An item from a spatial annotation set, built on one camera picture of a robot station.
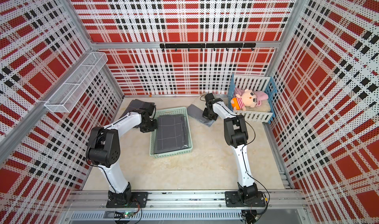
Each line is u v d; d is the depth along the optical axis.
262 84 1.11
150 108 0.81
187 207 0.72
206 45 0.88
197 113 1.04
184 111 1.06
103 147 0.50
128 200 0.66
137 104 1.15
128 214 0.69
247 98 0.96
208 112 0.89
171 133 0.93
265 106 1.03
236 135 0.63
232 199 0.73
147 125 0.82
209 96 0.89
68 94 0.72
